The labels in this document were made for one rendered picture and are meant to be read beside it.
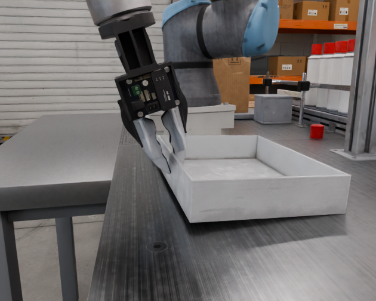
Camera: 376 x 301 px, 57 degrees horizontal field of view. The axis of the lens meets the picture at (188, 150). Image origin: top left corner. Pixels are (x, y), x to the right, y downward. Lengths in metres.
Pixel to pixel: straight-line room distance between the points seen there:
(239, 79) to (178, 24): 0.52
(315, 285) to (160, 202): 0.23
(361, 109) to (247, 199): 0.42
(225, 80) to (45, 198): 0.83
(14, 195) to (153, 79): 0.31
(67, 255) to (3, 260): 0.91
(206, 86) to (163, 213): 0.42
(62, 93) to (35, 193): 4.47
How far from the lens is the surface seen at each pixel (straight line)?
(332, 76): 1.15
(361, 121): 0.77
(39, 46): 5.07
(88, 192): 0.59
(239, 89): 1.27
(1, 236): 0.66
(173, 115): 0.46
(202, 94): 0.78
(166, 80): 0.42
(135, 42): 0.42
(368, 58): 0.77
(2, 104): 5.21
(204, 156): 0.66
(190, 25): 0.79
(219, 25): 0.75
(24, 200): 0.61
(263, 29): 0.73
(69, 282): 1.65
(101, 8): 0.44
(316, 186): 0.45
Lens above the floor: 1.01
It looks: 13 degrees down
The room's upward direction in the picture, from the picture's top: straight up
